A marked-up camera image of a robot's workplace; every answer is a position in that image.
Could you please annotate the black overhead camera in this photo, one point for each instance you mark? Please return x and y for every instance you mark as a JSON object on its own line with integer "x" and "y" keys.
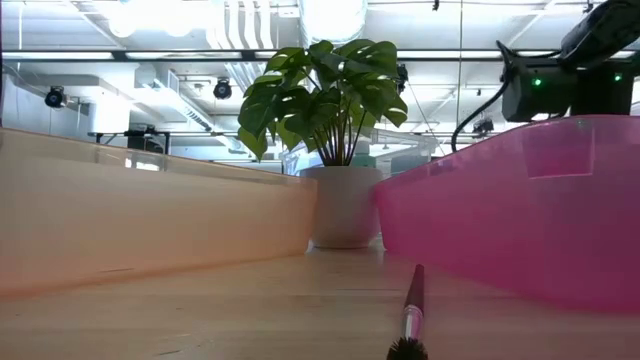
{"x": 402, "y": 75}

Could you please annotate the orange translucent plastic bin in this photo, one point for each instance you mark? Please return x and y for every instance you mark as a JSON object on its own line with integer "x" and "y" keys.
{"x": 150, "y": 225}

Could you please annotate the black aluminium rig frame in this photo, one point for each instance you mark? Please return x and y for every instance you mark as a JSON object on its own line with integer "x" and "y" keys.
{"x": 200, "y": 55}

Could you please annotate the black ceiling spotlight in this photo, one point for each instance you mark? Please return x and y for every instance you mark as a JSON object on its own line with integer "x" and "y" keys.
{"x": 222, "y": 89}
{"x": 55, "y": 97}
{"x": 482, "y": 126}

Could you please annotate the green plant in white pot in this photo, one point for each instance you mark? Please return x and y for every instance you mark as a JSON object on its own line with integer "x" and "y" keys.
{"x": 345, "y": 210}

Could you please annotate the black background workstation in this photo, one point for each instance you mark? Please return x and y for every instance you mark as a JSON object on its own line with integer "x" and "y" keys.
{"x": 145, "y": 140}

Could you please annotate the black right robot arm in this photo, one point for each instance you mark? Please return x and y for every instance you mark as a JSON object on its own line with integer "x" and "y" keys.
{"x": 600, "y": 30}

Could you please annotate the pink translucent plastic bin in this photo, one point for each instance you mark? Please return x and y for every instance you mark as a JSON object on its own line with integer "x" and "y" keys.
{"x": 500, "y": 225}

